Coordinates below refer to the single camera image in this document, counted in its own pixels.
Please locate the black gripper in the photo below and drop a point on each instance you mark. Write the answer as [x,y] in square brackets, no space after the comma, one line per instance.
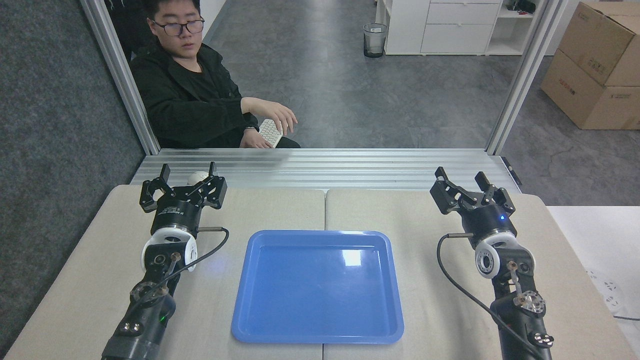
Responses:
[176,212]
[487,220]

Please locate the blue plastic tray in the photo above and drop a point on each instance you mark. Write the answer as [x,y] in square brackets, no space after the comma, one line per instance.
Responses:
[320,287]

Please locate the person's right hand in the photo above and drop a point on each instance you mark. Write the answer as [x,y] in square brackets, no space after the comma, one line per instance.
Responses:
[256,140]

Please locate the person's left hand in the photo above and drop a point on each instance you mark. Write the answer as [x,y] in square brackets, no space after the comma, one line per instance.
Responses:
[277,116]

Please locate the white computer mouse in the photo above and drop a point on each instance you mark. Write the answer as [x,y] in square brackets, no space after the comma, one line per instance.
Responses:
[196,178]

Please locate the person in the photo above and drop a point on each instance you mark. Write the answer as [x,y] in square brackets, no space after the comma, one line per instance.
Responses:
[185,100]

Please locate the white keyboard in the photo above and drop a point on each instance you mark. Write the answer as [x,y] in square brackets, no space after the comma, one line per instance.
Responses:
[271,132]

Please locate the large cardboard box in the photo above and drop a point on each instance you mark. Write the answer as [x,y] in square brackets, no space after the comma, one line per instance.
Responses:
[582,95]

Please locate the white power strip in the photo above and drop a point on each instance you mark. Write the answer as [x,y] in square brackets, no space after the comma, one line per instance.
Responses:
[606,292]

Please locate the white drawer cabinet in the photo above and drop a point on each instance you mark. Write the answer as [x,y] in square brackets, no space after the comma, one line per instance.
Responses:
[450,27]

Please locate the grey mesh trash bin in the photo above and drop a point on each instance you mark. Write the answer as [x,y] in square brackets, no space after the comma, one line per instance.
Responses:
[375,40]

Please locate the small cardboard box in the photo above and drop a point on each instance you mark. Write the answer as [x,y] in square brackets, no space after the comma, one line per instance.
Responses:
[602,42]

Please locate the black rail end bracket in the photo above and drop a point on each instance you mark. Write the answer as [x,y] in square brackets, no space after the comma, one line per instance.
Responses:
[512,171]

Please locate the silver aluminium post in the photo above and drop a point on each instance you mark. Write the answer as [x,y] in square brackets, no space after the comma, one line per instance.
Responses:
[122,80]
[525,80]

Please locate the silver aluminium rail platform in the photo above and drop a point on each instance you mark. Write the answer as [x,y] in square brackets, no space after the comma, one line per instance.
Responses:
[325,170]

